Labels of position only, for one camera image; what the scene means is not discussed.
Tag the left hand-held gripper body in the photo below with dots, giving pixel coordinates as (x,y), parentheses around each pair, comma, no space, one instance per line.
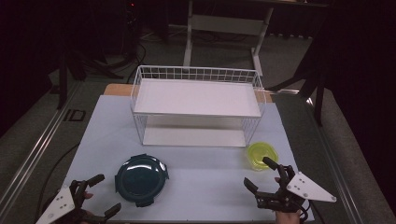
(59,205)

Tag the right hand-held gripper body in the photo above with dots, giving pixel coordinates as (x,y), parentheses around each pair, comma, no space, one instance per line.
(306,188)

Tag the clear container with green lid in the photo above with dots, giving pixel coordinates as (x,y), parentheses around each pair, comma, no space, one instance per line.
(260,152)

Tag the person's left hand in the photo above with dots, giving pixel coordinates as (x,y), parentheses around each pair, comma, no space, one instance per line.
(88,196)

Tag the person's right hand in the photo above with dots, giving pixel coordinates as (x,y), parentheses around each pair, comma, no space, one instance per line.
(286,218)

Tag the dark teal round container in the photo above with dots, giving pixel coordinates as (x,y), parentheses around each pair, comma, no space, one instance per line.
(140,180)

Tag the light blue table mat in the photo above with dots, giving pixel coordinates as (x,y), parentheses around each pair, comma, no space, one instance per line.
(202,193)

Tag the black stand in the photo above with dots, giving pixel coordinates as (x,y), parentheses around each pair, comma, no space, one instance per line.
(317,93)

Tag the silver metal floor rail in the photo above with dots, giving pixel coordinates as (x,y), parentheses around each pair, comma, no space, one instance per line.
(336,168)
(34,152)

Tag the black rectangular floor bracket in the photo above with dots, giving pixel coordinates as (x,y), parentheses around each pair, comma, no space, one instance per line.
(74,115)

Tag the white metal desk frame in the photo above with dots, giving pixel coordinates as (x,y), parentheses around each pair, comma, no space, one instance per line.
(227,24)

